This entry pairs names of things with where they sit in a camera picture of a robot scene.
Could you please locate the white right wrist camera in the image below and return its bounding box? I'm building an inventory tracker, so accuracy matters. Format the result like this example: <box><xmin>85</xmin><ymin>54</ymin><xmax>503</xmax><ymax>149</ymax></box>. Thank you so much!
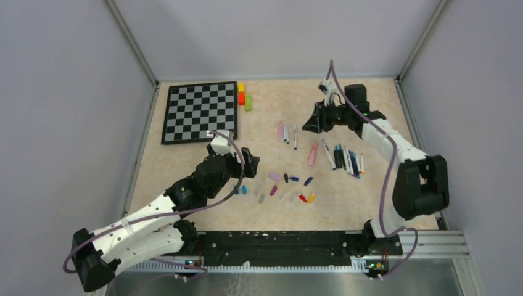
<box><xmin>318</xmin><ymin>80</ymin><xmax>337</xmax><ymax>105</ymax></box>

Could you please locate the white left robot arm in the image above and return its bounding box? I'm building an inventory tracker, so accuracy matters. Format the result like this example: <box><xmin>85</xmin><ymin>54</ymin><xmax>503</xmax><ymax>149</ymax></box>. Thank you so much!
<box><xmin>70</xmin><ymin>147</ymin><xmax>260</xmax><ymax>292</ymax></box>

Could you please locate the blue capped whiteboard pen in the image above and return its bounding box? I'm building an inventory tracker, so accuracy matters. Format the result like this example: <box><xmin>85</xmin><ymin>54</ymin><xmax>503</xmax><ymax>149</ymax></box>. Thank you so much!
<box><xmin>293</xmin><ymin>123</ymin><xmax>298</xmax><ymax>151</ymax></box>

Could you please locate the black blue highlighter marker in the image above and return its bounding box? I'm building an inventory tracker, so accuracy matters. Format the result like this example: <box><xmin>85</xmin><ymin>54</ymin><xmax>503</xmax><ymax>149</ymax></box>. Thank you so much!
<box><xmin>334</xmin><ymin>145</ymin><xmax>344</xmax><ymax>169</ymax></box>

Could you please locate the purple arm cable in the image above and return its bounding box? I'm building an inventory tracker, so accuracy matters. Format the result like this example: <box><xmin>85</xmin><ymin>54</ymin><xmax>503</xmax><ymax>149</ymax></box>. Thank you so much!
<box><xmin>62</xmin><ymin>130</ymin><xmax>246</xmax><ymax>282</ymax></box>
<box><xmin>325</xmin><ymin>59</ymin><xmax>419</xmax><ymax>281</ymax></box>

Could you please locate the magenta pen cap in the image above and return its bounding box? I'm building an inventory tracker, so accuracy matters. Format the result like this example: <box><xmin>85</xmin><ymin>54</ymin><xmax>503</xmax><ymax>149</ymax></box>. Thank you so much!
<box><xmin>270</xmin><ymin>185</ymin><xmax>278</xmax><ymax>196</ymax></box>

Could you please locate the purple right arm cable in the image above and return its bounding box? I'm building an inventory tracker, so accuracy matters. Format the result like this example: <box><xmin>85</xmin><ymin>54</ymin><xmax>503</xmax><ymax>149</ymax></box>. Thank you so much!
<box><xmin>325</xmin><ymin>59</ymin><xmax>419</xmax><ymax>281</ymax></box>

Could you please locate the orange toy block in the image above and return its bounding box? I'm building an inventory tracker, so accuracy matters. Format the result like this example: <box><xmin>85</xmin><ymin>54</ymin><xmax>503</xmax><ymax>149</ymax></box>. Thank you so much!
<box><xmin>238</xmin><ymin>92</ymin><xmax>245</xmax><ymax>106</ymax></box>

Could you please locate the dark blue pen cap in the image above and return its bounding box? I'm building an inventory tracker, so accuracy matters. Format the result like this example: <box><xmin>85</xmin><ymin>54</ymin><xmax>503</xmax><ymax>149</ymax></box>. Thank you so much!
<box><xmin>303</xmin><ymin>177</ymin><xmax>313</xmax><ymax>186</ymax></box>

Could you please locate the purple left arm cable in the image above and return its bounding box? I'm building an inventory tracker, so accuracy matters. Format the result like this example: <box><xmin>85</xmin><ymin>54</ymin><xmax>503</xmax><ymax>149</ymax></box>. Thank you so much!
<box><xmin>62</xmin><ymin>130</ymin><xmax>246</xmax><ymax>282</ymax></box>

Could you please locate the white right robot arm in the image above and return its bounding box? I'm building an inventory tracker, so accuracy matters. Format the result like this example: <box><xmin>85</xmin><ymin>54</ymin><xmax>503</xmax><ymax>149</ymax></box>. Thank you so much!
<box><xmin>302</xmin><ymin>80</ymin><xmax>450</xmax><ymax>254</ymax></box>

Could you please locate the grey slotted cable duct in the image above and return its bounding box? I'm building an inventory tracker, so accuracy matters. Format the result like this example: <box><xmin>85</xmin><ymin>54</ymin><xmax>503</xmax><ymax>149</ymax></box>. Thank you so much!
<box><xmin>126</xmin><ymin>259</ymin><xmax>369</xmax><ymax>274</ymax></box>

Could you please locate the black and grey chessboard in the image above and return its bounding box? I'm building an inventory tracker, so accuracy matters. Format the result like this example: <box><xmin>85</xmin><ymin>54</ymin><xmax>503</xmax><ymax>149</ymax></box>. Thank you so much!
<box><xmin>161</xmin><ymin>81</ymin><xmax>239</xmax><ymax>145</ymax></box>

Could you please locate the white pen blue cap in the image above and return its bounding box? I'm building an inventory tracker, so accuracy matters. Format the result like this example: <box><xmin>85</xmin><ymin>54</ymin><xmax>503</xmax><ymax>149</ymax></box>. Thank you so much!
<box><xmin>321</xmin><ymin>139</ymin><xmax>337</xmax><ymax>170</ymax></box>

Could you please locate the pink marker cap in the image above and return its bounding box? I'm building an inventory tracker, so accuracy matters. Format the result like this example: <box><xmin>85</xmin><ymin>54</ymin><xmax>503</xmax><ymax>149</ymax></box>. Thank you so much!
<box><xmin>268</xmin><ymin>172</ymin><xmax>281</xmax><ymax>182</ymax></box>

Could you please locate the white grey marker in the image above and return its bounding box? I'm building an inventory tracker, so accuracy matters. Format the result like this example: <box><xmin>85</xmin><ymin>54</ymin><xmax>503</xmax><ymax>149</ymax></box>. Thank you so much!
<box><xmin>344</xmin><ymin>147</ymin><xmax>354</xmax><ymax>176</ymax></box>

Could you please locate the dark blue pen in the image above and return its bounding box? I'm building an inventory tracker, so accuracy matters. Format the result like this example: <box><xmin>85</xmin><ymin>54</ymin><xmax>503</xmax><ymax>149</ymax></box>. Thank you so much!
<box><xmin>348</xmin><ymin>150</ymin><xmax>357</xmax><ymax>178</ymax></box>

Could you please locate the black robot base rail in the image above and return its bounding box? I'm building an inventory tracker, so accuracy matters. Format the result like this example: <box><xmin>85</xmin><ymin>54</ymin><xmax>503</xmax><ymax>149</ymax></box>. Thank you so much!
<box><xmin>160</xmin><ymin>231</ymin><xmax>403</xmax><ymax>268</ymax></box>

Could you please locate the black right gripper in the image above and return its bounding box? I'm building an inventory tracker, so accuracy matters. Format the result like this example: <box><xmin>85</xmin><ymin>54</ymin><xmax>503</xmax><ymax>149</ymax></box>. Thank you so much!
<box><xmin>303</xmin><ymin>99</ymin><xmax>353</xmax><ymax>134</ymax></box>

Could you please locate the green transparent pen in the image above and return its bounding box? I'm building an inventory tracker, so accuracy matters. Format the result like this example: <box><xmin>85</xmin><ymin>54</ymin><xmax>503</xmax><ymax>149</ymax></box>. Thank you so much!
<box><xmin>338</xmin><ymin>144</ymin><xmax>347</xmax><ymax>171</ymax></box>

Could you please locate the red capped white pen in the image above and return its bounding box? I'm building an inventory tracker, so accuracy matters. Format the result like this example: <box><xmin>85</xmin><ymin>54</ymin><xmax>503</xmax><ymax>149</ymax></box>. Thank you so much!
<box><xmin>354</xmin><ymin>152</ymin><xmax>362</xmax><ymax>175</ymax></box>

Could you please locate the pink highlighter marker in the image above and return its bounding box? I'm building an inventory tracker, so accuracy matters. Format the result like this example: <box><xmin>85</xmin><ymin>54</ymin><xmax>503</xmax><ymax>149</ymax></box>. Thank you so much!
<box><xmin>307</xmin><ymin>142</ymin><xmax>319</xmax><ymax>167</ymax></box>

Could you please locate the green toy block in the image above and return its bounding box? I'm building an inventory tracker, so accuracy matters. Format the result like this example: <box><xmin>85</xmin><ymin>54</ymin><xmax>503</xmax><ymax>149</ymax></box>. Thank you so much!
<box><xmin>244</xmin><ymin>94</ymin><xmax>252</xmax><ymax>112</ymax></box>

